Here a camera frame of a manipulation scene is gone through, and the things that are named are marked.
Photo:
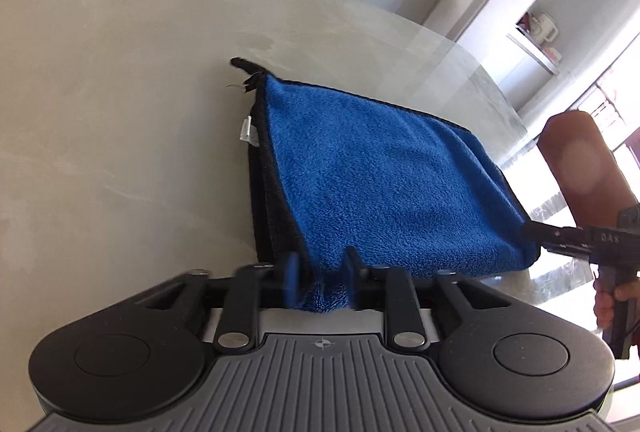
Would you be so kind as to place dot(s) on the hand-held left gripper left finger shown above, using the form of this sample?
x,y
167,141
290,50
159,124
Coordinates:
x,y
290,282

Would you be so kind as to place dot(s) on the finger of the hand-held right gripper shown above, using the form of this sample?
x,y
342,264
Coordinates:
x,y
555,237

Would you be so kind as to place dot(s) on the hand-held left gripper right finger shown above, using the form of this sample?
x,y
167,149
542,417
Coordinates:
x,y
357,279

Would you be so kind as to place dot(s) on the grey and blue towel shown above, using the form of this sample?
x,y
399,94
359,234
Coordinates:
x,y
380,182

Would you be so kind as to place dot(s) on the person's right hand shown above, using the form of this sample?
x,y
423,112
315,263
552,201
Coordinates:
x,y
604,307

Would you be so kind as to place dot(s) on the brown leather chair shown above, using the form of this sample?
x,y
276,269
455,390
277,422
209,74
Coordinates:
x,y
582,167

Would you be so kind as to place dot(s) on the pink box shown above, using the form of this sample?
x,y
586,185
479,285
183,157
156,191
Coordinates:
x,y
553,54

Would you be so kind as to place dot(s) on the white side counter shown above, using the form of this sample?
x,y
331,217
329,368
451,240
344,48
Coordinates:
x,y
532,51

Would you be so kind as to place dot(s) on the white jug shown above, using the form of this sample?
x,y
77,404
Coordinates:
x,y
544,27

